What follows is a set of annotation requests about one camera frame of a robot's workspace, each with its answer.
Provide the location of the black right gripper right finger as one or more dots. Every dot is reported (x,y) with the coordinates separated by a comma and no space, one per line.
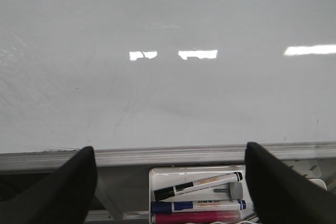
(281,195)

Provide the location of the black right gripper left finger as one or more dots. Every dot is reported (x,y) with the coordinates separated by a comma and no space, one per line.
(64,196)

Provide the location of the grey magnetic knob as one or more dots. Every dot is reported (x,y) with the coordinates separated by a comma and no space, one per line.
(234,190)

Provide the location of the pink marker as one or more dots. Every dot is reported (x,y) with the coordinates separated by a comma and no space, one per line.
(198,217)

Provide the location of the blue capped white marker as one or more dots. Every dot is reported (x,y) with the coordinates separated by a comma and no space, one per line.
(160,207)

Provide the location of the white plastic marker tray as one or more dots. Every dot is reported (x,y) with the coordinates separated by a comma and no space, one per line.
(169,176)

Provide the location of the black capped white marker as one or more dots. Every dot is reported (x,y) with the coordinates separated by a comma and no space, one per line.
(168,192)

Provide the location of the white whiteboard with aluminium frame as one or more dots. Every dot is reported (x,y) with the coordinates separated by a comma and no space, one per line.
(117,74)

